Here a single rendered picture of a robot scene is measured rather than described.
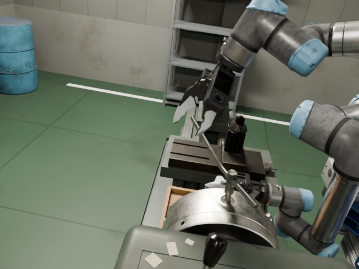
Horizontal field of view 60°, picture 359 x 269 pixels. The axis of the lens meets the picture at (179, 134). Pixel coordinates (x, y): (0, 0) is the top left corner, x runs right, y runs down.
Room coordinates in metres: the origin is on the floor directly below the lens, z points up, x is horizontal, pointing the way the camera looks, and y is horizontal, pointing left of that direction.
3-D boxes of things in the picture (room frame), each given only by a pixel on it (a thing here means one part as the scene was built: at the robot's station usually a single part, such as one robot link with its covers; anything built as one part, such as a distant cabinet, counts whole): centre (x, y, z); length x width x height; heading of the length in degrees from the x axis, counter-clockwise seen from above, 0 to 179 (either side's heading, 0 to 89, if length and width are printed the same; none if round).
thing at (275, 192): (0.84, -0.34, 1.08); 0.08 x 0.05 x 0.08; 178
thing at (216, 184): (0.86, -0.16, 1.09); 0.09 x 0.06 x 0.03; 88
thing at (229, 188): (0.59, -0.14, 1.27); 0.02 x 0.02 x 0.12
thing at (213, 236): (0.31, -0.07, 1.38); 0.04 x 0.03 x 0.05; 178
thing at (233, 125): (1.21, -0.25, 1.14); 0.08 x 0.08 x 0.03
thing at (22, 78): (3.72, 2.22, 0.42); 0.55 x 0.55 x 0.85
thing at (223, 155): (1.19, -0.25, 1.00); 0.20 x 0.10 x 0.05; 178
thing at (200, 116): (1.79, -0.20, 1.01); 0.30 x 0.20 x 0.29; 178
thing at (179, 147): (1.22, -0.19, 0.95); 0.43 x 0.18 x 0.04; 88
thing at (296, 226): (0.83, -0.43, 0.97); 0.11 x 0.08 x 0.11; 42
